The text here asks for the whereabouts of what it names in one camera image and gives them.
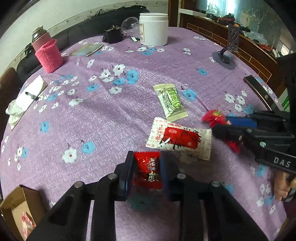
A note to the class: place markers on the green booklet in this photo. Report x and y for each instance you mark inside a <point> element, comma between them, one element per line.
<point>86,49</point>

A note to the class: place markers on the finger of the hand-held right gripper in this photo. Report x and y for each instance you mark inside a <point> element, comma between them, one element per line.
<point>231,133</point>
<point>242,121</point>

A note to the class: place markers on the white tissue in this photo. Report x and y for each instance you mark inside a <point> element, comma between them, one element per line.
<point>15,109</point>

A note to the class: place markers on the window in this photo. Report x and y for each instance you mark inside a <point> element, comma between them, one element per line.
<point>249,14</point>

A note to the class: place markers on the black leather sofa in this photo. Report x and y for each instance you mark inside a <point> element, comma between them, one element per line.
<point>76,32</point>

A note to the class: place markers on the brown chair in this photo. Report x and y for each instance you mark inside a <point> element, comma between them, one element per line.
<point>8,85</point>

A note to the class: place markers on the black charger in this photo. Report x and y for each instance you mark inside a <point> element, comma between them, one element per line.
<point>27,49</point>

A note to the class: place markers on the black smartphone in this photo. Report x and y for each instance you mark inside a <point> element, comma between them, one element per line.
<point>256,88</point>

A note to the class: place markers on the white plastic jar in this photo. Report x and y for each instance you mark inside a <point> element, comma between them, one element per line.
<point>153,30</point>

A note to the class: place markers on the black pouch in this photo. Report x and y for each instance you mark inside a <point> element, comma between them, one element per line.
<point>113,36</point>

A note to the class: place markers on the cardboard box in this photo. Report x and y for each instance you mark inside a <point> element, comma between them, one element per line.
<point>13,201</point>

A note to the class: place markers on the black pen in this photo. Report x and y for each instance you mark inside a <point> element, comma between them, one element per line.
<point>32,95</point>

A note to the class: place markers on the wooden door frame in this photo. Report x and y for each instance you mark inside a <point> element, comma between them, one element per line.
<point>173,11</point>

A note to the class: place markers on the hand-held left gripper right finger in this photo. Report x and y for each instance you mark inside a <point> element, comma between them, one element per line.
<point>164,176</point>

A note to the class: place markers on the white and red snack packet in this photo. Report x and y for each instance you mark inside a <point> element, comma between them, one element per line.
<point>180,138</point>

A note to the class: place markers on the black bag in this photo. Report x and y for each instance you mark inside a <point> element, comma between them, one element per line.
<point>124,11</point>

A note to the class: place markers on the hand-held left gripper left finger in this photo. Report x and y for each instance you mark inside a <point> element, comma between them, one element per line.
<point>126,178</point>

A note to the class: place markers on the green snack packet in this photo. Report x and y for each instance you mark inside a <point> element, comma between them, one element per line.
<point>171,99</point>

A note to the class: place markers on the grey phone stand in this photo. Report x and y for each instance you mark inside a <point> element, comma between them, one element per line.
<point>232,37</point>

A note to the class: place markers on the person's right hand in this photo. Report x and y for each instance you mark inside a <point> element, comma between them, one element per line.
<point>281,185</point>

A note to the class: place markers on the wooden cabinet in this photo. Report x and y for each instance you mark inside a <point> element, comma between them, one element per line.
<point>254,53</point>

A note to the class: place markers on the white notebook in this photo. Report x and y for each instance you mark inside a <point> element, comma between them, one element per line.
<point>34,88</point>

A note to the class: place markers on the thermos with pink knit sleeve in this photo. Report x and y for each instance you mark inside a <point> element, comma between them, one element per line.
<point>49,56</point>

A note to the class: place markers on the pink and white snack packet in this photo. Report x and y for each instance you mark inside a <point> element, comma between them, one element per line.
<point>27,223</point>

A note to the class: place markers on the red candy packet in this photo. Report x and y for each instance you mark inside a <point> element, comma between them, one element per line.
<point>214,117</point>
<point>146,169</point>

